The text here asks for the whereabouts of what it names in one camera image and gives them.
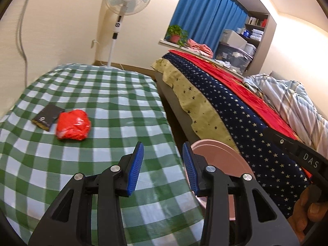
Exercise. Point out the green checked tablecloth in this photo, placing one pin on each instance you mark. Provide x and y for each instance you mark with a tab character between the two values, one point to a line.
102	102

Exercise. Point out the red item on shelf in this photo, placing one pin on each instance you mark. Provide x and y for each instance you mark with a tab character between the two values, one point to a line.
264	22

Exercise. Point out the grey bed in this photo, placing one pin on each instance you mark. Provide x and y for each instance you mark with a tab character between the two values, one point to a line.
174	100

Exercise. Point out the blue white box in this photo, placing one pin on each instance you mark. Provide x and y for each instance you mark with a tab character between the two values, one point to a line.
244	32

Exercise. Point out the grey bookshelf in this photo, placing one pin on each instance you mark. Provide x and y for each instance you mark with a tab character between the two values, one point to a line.
266	41

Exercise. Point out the striped plaid duvet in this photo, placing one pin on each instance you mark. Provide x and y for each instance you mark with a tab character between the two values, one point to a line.
294	102

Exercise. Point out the row of books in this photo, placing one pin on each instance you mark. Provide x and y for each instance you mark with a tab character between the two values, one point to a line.
253	21

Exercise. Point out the white wall outlet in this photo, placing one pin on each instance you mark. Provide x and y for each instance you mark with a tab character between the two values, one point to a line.
93	44

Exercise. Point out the red blanket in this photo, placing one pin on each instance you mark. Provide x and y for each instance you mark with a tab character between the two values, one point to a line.
246	92

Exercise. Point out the potted green plant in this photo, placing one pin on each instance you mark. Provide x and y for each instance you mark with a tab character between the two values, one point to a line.
175	38

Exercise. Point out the person's right hand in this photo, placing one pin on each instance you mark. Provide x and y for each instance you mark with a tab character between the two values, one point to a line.
305	215

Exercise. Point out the blue curtain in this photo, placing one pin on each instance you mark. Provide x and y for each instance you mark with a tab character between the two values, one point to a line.
205	12

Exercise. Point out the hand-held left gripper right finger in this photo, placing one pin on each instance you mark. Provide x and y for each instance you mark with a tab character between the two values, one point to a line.
191	169

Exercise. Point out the black flat packet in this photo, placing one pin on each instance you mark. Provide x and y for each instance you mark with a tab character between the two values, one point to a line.
47	116

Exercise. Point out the red plastic bag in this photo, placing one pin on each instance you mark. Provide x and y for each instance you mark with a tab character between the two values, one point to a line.
74	125

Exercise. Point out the small clear container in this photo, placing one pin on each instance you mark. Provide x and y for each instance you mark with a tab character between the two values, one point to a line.
250	49

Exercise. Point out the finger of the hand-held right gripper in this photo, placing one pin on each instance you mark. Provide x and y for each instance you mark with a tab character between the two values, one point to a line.
279	142

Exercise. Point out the navy star bedsheet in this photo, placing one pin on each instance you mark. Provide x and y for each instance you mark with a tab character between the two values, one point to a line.
230	107

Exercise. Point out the pink plastic basin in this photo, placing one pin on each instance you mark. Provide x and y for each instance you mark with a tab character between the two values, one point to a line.
220	158

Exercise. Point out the dark clear storage box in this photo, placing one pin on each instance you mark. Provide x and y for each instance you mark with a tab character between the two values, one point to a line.
225	53

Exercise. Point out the yellow star cloth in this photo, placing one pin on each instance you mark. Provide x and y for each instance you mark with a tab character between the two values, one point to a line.
194	100

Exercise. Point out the pink clothes pile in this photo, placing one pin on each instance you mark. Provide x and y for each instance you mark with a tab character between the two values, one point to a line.
201	48

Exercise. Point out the stack of white packages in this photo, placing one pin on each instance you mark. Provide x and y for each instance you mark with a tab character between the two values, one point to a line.
256	34

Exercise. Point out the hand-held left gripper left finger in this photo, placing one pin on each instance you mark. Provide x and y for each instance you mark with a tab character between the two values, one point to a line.
135	169

